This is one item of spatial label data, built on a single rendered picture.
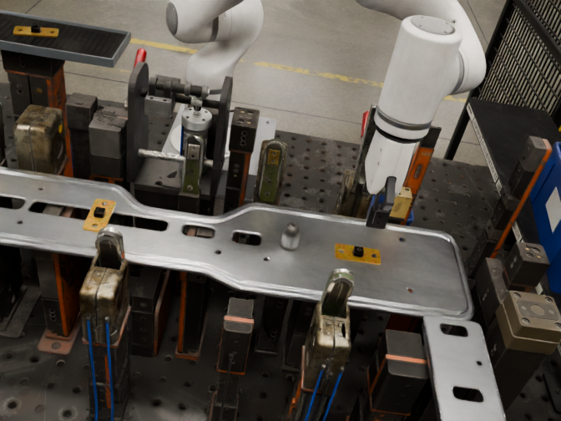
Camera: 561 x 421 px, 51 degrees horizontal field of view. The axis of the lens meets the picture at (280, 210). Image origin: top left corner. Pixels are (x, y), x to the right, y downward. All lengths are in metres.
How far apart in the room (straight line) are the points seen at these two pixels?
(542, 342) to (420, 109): 0.43
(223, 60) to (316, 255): 0.62
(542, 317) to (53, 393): 0.87
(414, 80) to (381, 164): 0.14
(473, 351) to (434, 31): 0.50
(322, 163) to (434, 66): 1.03
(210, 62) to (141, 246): 0.61
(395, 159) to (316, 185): 0.85
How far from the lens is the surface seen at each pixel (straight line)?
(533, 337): 1.02
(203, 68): 1.48
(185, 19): 1.39
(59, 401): 1.20
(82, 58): 1.24
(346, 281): 0.86
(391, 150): 0.88
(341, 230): 1.11
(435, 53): 0.82
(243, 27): 1.45
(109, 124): 1.18
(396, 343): 0.98
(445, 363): 0.96
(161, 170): 1.25
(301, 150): 1.85
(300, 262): 1.03
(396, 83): 0.85
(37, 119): 1.20
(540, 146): 1.17
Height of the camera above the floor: 1.71
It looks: 39 degrees down
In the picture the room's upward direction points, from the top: 11 degrees clockwise
